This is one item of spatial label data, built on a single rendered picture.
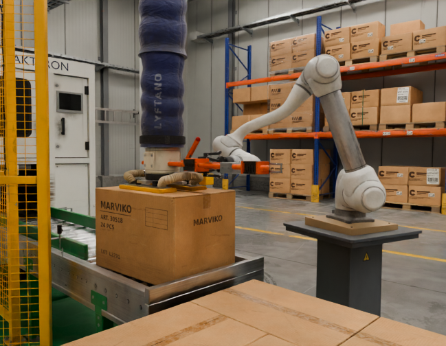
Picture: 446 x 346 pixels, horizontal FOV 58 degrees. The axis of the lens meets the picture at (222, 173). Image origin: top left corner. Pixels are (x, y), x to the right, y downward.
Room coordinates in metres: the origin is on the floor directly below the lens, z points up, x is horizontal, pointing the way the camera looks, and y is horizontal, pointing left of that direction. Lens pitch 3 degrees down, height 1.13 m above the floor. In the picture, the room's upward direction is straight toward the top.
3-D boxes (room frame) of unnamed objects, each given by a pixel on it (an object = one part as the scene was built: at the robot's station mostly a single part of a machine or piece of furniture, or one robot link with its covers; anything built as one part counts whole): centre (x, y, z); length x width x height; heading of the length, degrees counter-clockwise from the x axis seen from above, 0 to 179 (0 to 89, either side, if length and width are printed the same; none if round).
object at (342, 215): (2.10, -0.66, 0.81); 0.22 x 0.18 x 0.06; 24
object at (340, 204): (2.07, -0.67, 0.95); 0.18 x 0.16 x 0.22; 0
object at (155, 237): (1.99, 0.29, 0.75); 0.60 x 0.40 x 0.40; 49
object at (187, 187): (2.06, 0.23, 0.97); 0.34 x 0.10 x 0.05; 46
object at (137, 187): (1.93, 0.37, 0.97); 0.34 x 0.10 x 0.05; 46
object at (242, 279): (1.75, 0.04, 0.47); 0.70 x 0.03 x 0.15; 136
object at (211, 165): (1.94, 0.07, 1.08); 0.93 x 0.30 x 0.04; 46
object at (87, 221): (3.01, 0.94, 0.60); 1.60 x 0.10 x 0.09; 46
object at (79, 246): (2.63, 1.32, 0.60); 1.60 x 0.10 x 0.09; 46
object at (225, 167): (1.67, -0.03, 1.07); 0.07 x 0.07 x 0.04; 46
